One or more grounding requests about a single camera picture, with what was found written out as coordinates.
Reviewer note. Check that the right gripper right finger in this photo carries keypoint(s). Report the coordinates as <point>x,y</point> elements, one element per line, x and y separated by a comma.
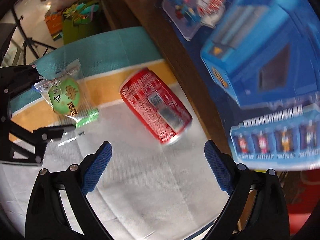
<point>256,207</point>

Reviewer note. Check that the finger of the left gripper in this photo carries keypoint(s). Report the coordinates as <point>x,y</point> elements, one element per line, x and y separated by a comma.
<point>53,133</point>

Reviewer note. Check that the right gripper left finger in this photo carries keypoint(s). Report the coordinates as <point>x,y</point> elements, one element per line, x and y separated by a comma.
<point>46,217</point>

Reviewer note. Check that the green clear snack wrapper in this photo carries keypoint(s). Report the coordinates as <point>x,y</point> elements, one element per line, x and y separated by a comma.
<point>68,96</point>

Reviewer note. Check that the red cola can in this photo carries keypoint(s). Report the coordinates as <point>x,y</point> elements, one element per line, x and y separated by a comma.
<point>156,106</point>

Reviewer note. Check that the green gift bag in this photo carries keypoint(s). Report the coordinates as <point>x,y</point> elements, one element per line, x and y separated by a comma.
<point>78,21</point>

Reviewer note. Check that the dark wooden tv cabinet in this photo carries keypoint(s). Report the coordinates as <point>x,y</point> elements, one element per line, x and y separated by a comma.
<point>301,188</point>

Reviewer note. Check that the blue toy truck box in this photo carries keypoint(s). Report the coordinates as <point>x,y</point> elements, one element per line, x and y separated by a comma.
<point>260,62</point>

